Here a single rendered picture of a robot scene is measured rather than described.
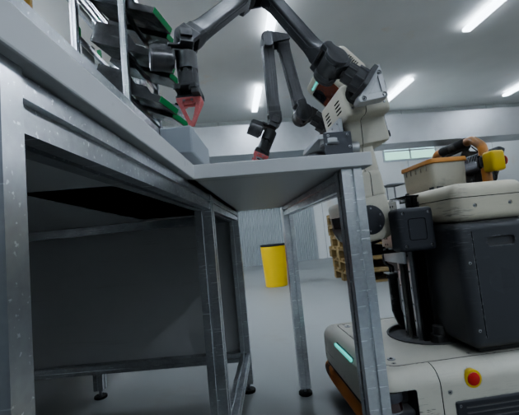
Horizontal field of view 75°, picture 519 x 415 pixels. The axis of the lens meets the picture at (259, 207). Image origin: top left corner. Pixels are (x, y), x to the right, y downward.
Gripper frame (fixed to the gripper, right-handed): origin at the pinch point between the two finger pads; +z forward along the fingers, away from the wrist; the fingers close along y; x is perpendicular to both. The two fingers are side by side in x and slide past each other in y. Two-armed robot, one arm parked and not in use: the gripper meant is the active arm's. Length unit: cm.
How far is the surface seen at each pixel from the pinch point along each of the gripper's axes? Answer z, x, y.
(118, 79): -27.2, -29.4, -24.5
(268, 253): 57, 16, -372
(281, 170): 19.1, 21.5, 21.3
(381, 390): 65, 37, 18
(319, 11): -260, 116, -347
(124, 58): -32.6, -25.1, -20.7
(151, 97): -18.5, -17.5, -22.3
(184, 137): 9.1, 1.5, 17.6
